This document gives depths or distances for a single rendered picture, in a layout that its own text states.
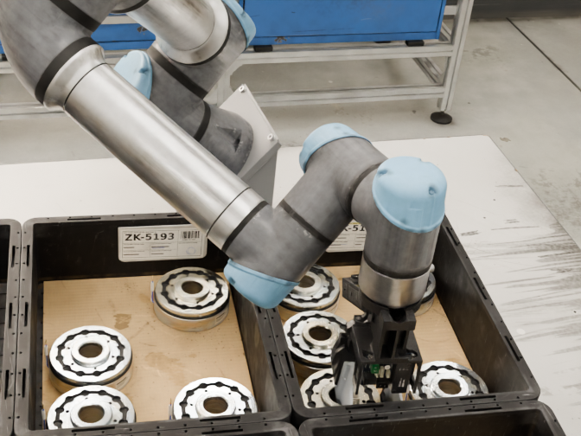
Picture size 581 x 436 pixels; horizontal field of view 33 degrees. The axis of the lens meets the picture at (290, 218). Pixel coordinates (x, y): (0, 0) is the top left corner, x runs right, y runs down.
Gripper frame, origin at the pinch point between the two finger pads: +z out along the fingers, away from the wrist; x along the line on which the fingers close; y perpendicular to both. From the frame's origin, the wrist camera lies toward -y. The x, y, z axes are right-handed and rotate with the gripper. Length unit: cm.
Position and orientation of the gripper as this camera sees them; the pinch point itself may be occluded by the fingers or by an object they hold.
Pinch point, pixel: (364, 400)
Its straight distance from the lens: 124.1
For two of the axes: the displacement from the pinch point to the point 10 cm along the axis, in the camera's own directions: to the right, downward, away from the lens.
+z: -0.9, 8.1, 5.8
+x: 9.9, 0.1, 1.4
